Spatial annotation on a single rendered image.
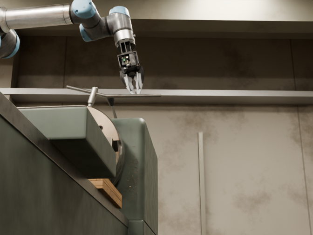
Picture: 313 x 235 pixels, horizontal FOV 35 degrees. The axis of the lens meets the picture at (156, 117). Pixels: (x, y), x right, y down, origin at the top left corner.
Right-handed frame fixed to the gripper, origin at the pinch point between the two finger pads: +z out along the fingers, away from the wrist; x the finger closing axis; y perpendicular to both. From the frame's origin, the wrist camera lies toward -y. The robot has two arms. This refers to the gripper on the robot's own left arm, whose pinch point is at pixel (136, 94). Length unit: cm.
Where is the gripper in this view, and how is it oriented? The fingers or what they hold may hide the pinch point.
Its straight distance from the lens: 181.1
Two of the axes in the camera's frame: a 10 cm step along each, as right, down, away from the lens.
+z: 2.0, 9.2, -3.5
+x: 9.7, -2.2, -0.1
